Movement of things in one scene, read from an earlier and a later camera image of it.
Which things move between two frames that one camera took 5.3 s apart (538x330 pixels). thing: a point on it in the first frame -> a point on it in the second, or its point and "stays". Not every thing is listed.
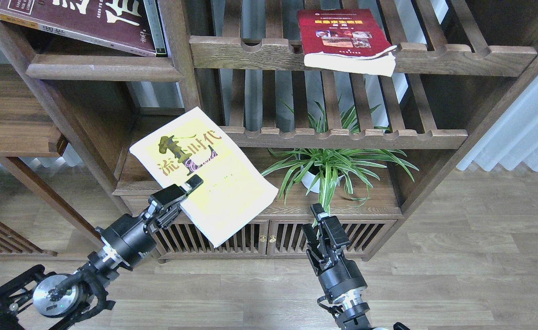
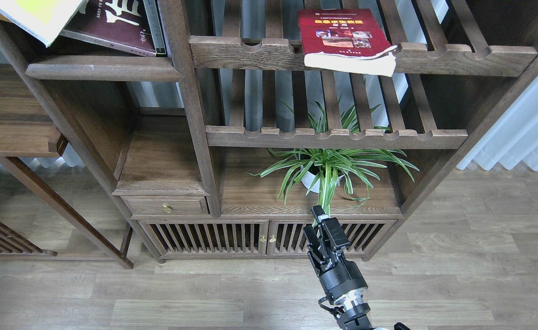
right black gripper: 340,274 stays
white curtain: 529,131 stays
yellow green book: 233,189 -> 45,19
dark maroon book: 122,24 stays
